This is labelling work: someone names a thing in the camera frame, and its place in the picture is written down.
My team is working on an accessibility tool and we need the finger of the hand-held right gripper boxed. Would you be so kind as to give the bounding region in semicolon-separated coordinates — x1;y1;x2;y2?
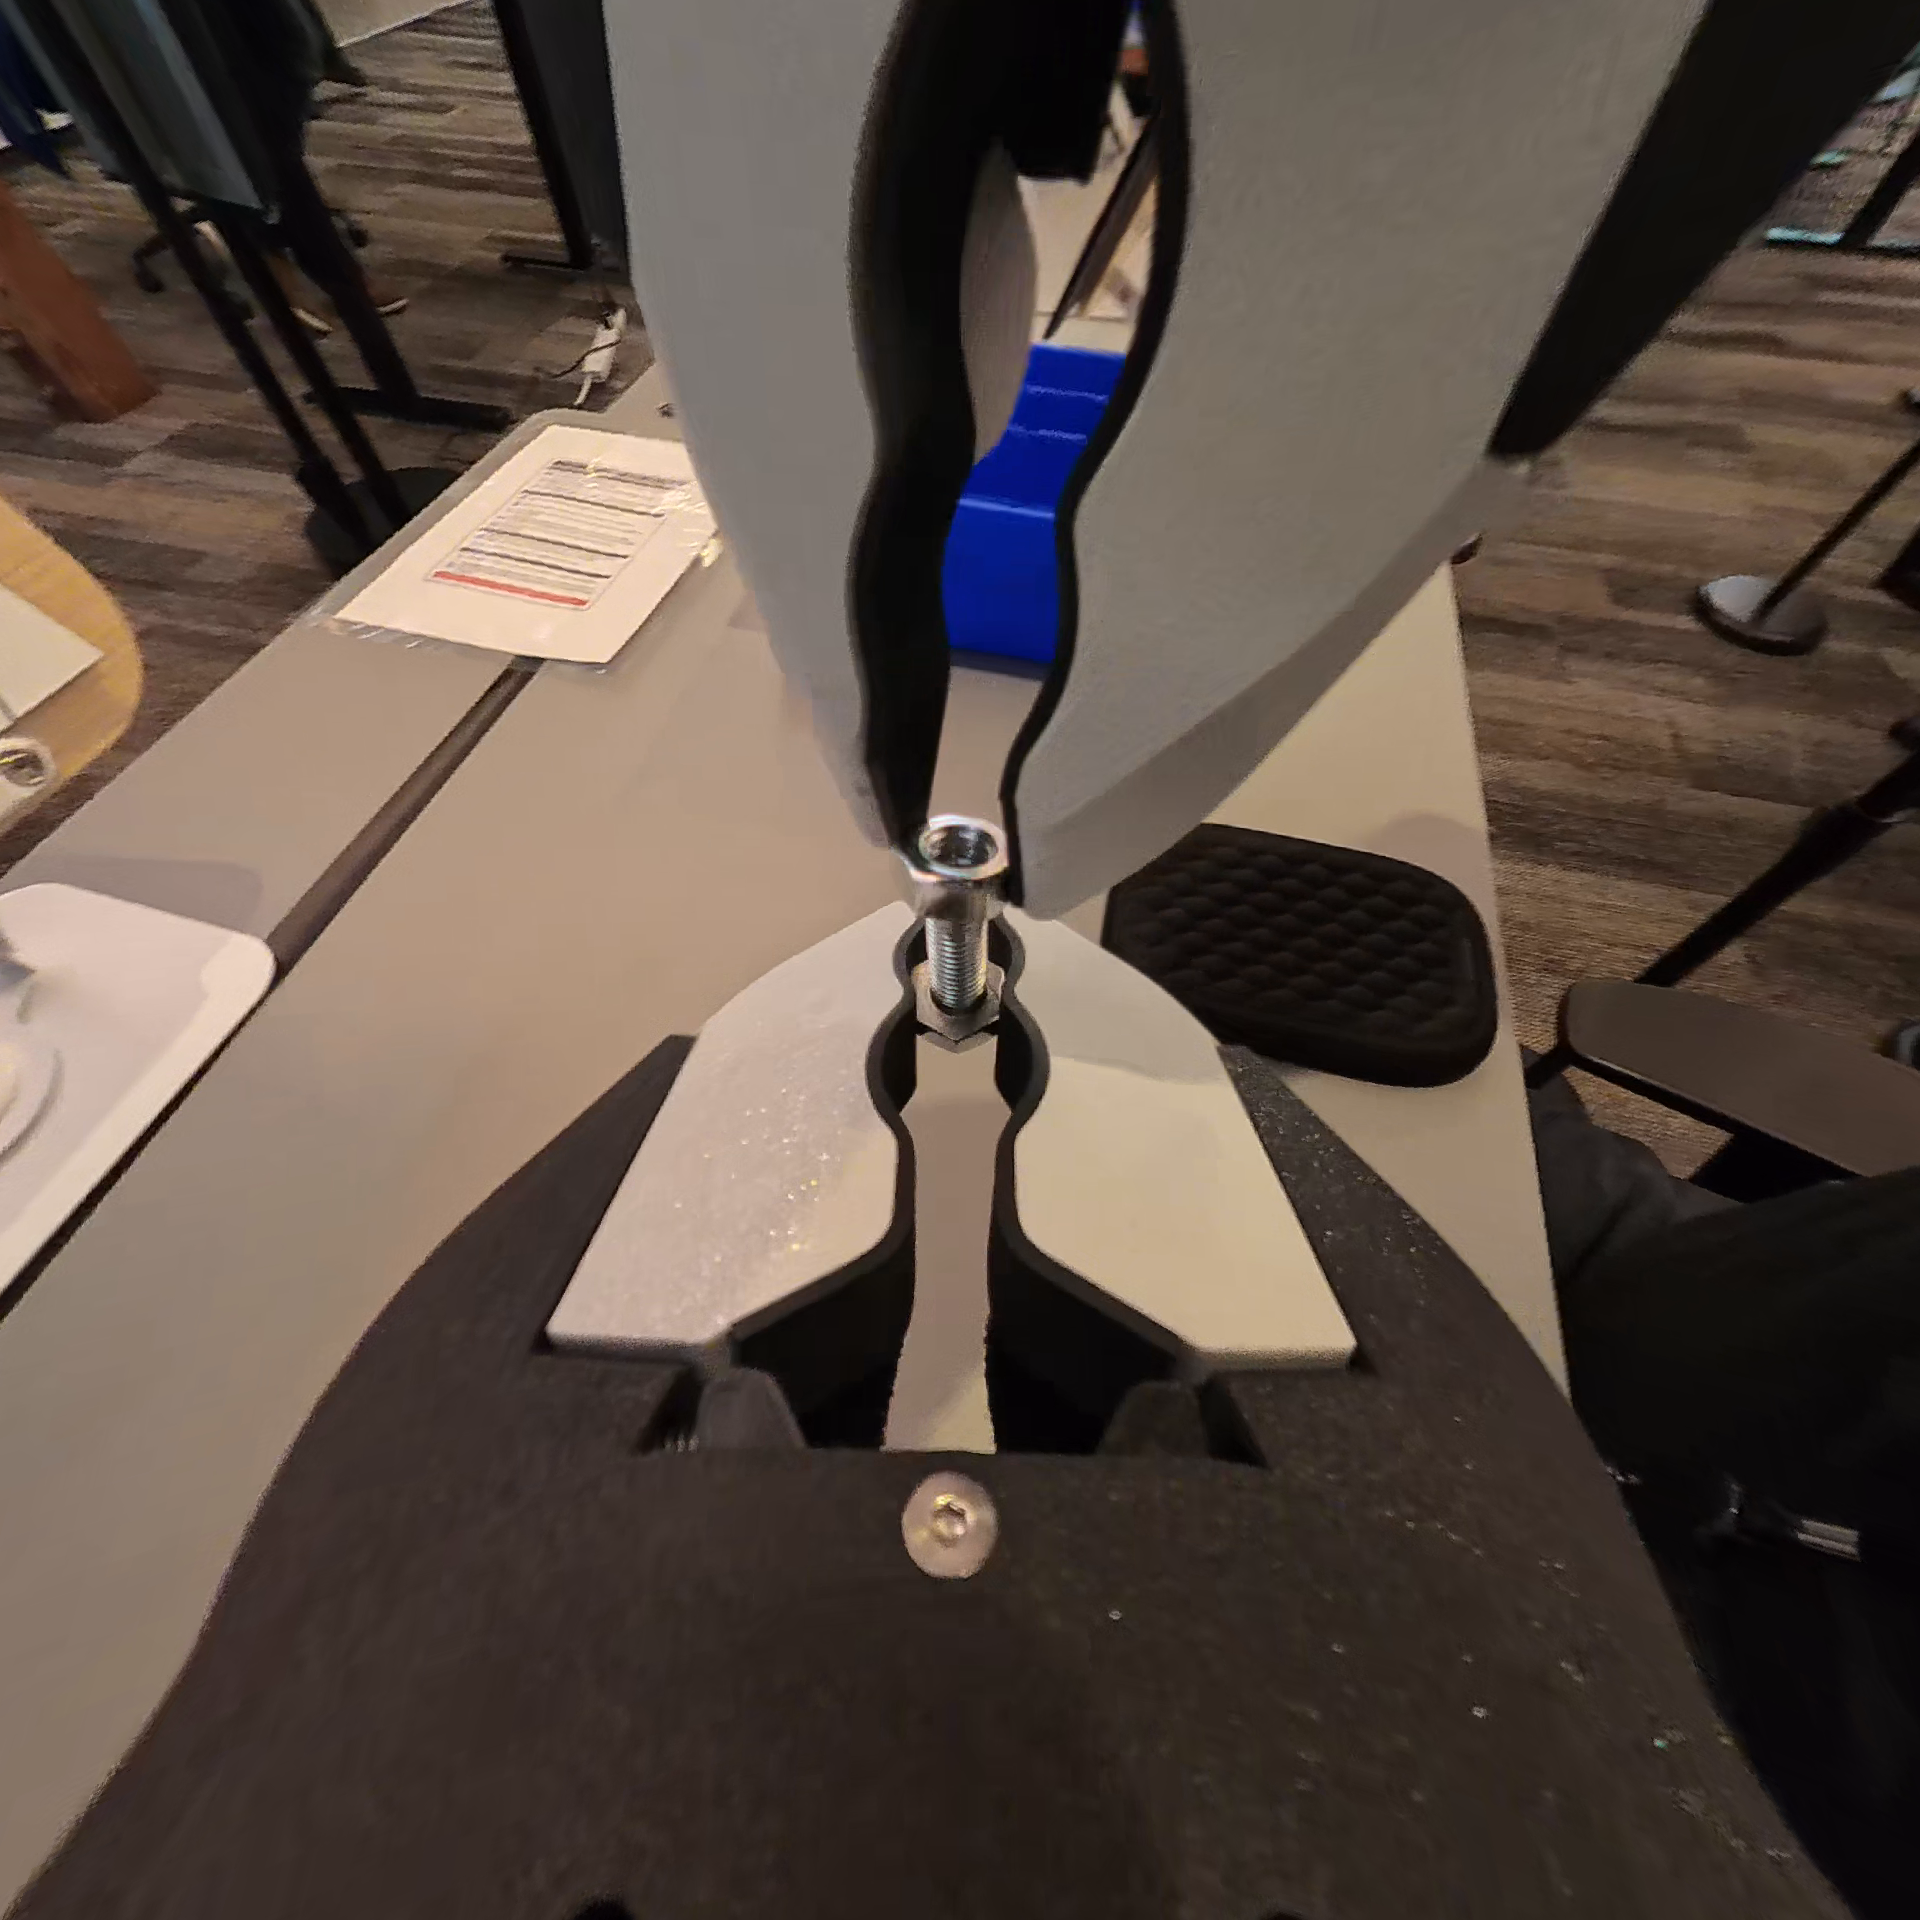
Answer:
600;0;1041;887
1004;0;1711;920

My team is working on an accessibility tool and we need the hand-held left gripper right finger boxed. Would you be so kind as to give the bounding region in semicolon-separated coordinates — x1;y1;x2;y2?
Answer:
989;907;1360;1372

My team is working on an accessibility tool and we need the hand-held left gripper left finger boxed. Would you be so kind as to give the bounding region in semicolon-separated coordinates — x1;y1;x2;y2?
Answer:
547;901;921;1372

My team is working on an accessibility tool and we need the steel hex bolt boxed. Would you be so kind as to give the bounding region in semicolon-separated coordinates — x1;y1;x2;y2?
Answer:
907;907;1028;1052

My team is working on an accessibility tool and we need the steel hex nut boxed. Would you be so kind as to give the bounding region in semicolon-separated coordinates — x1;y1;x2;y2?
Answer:
906;814;1010;920

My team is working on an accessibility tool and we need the black textured wrist pad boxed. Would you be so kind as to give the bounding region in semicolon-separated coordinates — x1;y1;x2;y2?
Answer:
1100;822;1503;1090

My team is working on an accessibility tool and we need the paper sheet in plastic sleeve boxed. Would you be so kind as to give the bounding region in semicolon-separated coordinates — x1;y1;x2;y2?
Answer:
332;422;723;667

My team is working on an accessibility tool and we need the blue plastic bin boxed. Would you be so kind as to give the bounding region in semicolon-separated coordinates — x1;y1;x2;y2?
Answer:
944;341;1127;668

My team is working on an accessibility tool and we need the black office chair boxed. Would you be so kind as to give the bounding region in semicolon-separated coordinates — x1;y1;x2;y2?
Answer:
1560;982;1920;1189

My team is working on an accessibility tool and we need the rounded wooden board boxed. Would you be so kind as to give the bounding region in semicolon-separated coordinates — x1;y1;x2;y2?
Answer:
0;502;144;872

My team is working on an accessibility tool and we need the colour printed instruction sheet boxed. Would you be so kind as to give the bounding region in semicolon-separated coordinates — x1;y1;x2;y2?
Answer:
0;584;109;736

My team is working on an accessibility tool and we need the black stanchion post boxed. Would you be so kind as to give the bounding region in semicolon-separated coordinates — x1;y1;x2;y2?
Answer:
1695;435;1920;656

